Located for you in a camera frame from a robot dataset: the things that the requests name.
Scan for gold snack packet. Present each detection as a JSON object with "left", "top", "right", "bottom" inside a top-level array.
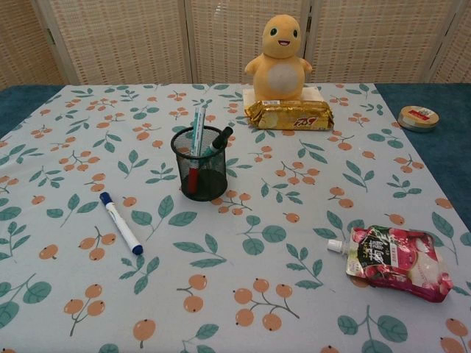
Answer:
[{"left": 246, "top": 99, "right": 336, "bottom": 132}]

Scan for yellow plush toy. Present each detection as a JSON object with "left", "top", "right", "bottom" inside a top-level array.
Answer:
[{"left": 245, "top": 13, "right": 314, "bottom": 101}]

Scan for round tin with red label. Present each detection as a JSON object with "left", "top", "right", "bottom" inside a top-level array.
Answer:
[{"left": 397, "top": 105, "right": 440, "bottom": 132}]

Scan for green marker with black cap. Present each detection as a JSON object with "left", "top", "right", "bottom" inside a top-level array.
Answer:
[{"left": 203, "top": 126, "right": 235, "bottom": 157}]

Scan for black mesh pen holder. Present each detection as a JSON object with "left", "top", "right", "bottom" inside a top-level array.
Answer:
[{"left": 171, "top": 125, "right": 230, "bottom": 202}]

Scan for floral tablecloth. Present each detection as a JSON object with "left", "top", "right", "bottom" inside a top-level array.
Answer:
[{"left": 0, "top": 83, "right": 471, "bottom": 353}]

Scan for blue marker pen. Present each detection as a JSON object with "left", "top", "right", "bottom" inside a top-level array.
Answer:
[{"left": 99, "top": 191, "right": 144, "bottom": 256}]

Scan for red drink pouch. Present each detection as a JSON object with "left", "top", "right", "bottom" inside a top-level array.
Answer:
[{"left": 327, "top": 225, "right": 454, "bottom": 304}]

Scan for woven folding screen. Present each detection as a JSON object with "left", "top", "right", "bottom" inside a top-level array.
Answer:
[{"left": 0, "top": 0, "right": 471, "bottom": 88}]

